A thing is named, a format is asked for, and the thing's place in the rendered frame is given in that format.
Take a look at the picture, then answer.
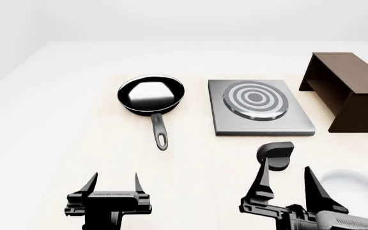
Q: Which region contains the dark brown wooden shelf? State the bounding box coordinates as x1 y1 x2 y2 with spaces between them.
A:
298 52 368 134

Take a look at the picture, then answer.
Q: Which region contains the white bowl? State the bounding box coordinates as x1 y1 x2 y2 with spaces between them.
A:
318 169 368 225

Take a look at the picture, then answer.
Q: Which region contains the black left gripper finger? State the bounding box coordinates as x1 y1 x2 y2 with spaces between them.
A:
134 172 150 199
67 171 99 204

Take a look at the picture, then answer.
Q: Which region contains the grey steel stove plate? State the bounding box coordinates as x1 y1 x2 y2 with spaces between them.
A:
207 79 316 137

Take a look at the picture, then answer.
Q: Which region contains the black frying pan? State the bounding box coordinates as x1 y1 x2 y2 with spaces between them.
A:
117 73 186 151

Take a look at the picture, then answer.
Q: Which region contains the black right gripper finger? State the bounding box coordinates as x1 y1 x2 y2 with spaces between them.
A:
304 165 349 215
247 157 275 206

